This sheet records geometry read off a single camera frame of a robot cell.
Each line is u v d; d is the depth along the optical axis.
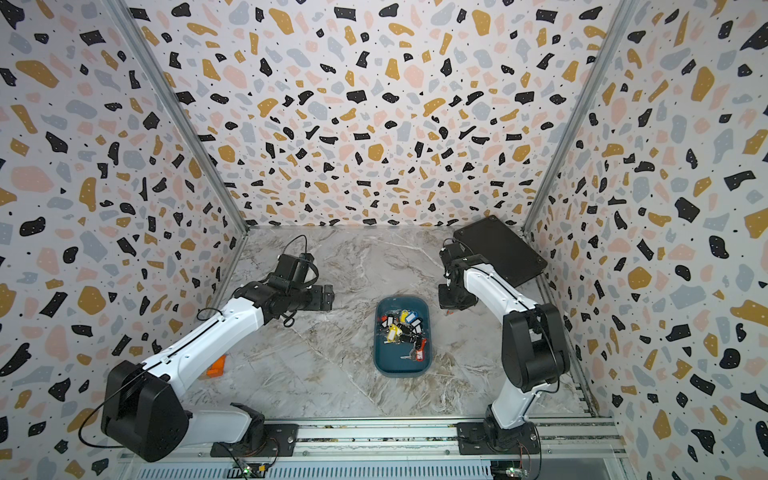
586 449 0.74
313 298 0.75
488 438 0.66
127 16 0.70
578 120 0.90
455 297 0.79
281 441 0.73
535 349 0.47
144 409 0.40
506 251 1.10
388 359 0.87
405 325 0.94
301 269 0.66
